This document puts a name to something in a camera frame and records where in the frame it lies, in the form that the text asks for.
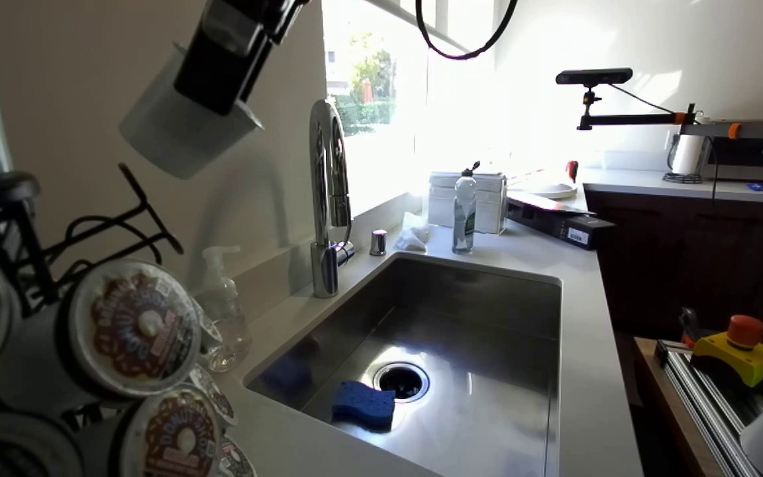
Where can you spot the small blue item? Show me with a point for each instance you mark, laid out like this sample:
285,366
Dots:
762,185

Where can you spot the round sink drain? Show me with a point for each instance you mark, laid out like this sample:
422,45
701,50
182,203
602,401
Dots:
398,379

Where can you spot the Donut Shop coffee pod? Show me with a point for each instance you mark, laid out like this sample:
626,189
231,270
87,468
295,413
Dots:
165,140
134,328
178,438

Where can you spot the small metal cup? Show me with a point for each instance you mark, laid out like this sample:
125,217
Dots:
378,242

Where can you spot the dish soap bottle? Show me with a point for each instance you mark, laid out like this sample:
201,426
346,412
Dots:
464,214

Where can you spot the chrome gooseneck faucet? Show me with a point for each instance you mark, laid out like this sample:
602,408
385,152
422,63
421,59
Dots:
329,175

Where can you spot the white cloth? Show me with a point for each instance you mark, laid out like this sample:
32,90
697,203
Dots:
414,236

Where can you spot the white window frame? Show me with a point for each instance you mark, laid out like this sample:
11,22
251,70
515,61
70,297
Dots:
373,89

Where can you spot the small red object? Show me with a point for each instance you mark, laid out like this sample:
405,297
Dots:
572,171

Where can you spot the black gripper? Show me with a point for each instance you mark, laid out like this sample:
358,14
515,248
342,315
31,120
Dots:
259,14

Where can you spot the blue sponge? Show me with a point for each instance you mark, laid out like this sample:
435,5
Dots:
364,407

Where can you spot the white paper towel roll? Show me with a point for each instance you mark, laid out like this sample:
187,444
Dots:
493,203
438,200

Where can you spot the dark wood cabinet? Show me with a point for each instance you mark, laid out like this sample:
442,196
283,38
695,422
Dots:
709,256

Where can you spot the yellow emergency stop button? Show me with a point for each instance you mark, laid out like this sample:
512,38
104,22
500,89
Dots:
741,354

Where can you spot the stainless steel sink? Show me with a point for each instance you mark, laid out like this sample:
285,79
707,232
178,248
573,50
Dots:
489,354

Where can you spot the silver metal appliance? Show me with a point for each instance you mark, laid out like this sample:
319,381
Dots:
753,160

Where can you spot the white bowl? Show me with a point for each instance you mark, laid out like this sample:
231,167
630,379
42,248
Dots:
558,192

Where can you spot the robot mounting table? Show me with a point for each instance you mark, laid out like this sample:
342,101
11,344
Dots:
655,399

